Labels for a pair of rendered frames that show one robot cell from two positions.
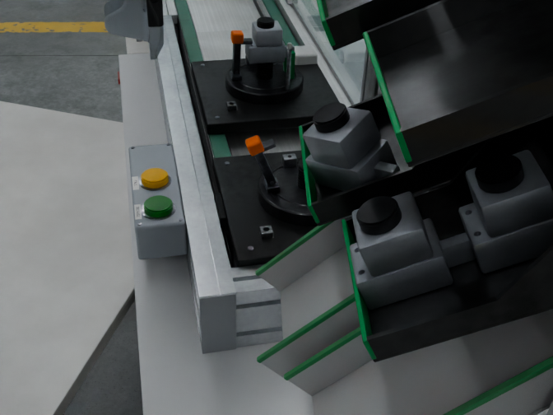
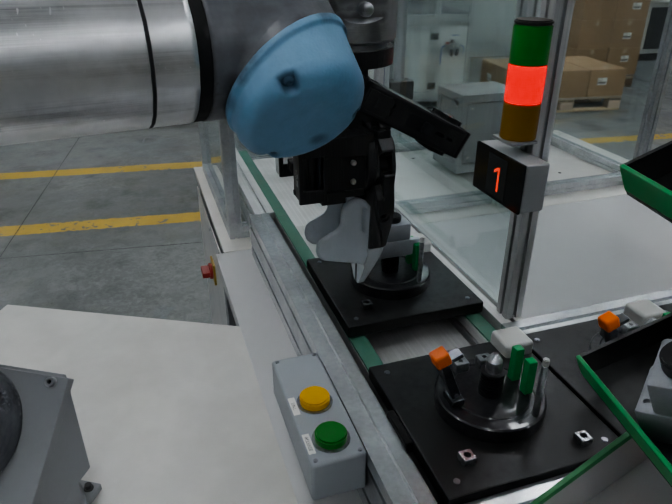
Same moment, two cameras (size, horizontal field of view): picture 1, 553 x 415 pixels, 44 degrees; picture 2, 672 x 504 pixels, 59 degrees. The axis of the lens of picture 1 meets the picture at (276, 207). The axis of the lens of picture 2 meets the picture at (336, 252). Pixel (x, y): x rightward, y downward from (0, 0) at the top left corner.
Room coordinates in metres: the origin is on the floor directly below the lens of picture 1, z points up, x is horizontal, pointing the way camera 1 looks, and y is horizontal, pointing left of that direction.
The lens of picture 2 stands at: (0.22, 0.21, 1.50)
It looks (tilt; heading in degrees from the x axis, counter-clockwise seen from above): 27 degrees down; 355
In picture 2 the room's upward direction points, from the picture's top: straight up
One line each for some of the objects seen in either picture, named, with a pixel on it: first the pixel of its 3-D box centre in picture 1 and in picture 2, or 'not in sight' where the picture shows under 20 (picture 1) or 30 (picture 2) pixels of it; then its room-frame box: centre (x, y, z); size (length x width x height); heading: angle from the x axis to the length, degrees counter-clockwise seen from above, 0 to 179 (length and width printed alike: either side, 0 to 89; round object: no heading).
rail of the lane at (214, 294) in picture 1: (185, 137); (318, 340); (1.03, 0.16, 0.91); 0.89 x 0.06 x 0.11; 13
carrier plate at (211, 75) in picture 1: (264, 90); (389, 283); (1.13, 0.03, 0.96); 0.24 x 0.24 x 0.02; 13
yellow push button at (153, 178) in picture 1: (155, 180); (314, 400); (0.83, 0.18, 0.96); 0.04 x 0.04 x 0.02
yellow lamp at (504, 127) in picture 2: not in sight; (519, 119); (1.01, -0.12, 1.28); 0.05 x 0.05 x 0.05
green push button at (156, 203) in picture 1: (158, 208); (330, 437); (0.76, 0.17, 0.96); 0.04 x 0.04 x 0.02
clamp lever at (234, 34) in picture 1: (241, 52); not in sight; (1.12, 0.07, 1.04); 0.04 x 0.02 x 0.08; 103
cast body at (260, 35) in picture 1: (271, 39); (397, 232); (1.13, 0.02, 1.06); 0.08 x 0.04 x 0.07; 103
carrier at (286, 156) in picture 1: (309, 170); (492, 377); (0.80, -0.04, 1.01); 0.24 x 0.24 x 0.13; 13
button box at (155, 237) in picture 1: (156, 197); (315, 418); (0.83, 0.18, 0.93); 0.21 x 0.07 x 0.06; 13
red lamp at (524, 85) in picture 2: not in sight; (525, 83); (1.01, -0.12, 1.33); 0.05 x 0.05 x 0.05
